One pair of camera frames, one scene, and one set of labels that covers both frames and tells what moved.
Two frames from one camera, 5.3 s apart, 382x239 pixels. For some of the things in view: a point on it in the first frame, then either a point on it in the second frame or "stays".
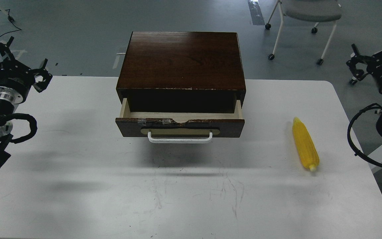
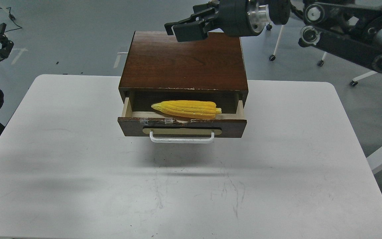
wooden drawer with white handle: (180, 127) stays
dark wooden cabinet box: (182, 72) stays
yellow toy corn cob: (307, 150) → (191, 109)
